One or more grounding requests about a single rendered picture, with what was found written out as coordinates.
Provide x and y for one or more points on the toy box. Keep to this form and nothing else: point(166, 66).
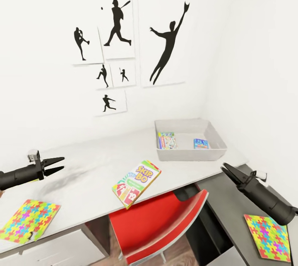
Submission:
point(185, 131)

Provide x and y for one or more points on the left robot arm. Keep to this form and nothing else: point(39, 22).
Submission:
point(33, 171)

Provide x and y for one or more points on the jigsaw puzzle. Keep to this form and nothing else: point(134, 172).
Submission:
point(32, 216)
point(271, 239)

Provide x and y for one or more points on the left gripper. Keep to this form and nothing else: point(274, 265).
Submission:
point(36, 171)

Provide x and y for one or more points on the board game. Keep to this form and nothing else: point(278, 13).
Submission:
point(131, 186)
point(200, 144)
point(167, 141)

